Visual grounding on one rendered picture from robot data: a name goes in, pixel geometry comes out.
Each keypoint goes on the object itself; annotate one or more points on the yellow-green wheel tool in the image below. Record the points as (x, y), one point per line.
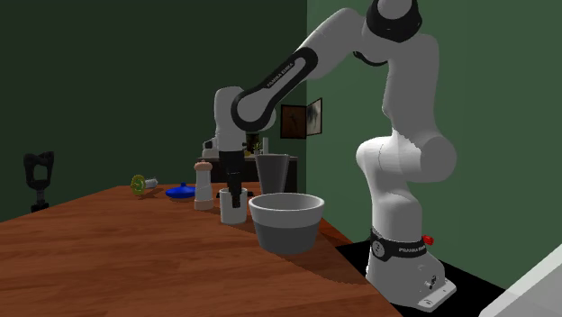
(138, 185)

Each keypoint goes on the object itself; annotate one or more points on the blue lid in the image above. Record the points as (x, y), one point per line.
(180, 192)

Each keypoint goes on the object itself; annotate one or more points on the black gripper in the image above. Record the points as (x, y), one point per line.
(231, 164)

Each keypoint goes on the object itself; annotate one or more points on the white and tan pepper mill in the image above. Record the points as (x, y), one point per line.
(203, 189)

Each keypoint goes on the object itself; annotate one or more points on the dark brown wall picture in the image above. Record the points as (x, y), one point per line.
(293, 122)

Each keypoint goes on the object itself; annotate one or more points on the pale grey furniture corner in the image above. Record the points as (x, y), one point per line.
(533, 289)

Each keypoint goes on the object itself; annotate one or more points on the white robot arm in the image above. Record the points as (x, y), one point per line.
(404, 175)

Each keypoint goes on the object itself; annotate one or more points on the white and grey bowl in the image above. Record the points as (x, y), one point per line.
(287, 228)

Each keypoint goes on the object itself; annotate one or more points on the white cup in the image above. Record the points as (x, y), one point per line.
(228, 213)

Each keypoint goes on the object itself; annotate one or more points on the black robot stand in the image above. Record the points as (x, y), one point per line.
(465, 287)

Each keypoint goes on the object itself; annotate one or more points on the tall grey cup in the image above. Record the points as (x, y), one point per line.
(272, 175)

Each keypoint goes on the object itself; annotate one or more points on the dark cabinet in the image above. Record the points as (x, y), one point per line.
(293, 173)

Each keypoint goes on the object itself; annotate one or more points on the grey wall picture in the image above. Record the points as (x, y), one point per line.
(314, 116)

